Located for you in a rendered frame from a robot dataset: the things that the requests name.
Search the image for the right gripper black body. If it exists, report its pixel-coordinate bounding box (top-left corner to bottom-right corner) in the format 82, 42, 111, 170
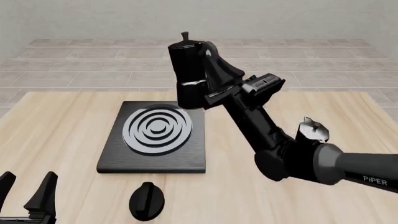
203, 80, 254, 111

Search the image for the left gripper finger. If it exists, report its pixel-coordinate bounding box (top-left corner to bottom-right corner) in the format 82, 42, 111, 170
0, 170, 17, 213
24, 170, 59, 218

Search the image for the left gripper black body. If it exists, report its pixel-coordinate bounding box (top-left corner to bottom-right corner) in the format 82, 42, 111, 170
0, 211, 57, 224

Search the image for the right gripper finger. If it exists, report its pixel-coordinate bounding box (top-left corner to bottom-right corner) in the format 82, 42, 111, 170
221, 55, 247, 85
203, 41, 239, 96

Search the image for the flat black stove plate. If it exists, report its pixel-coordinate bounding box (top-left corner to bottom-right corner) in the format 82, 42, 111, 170
96, 100, 207, 175

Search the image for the round black stove knob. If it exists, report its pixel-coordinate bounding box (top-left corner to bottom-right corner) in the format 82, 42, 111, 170
128, 182, 166, 221

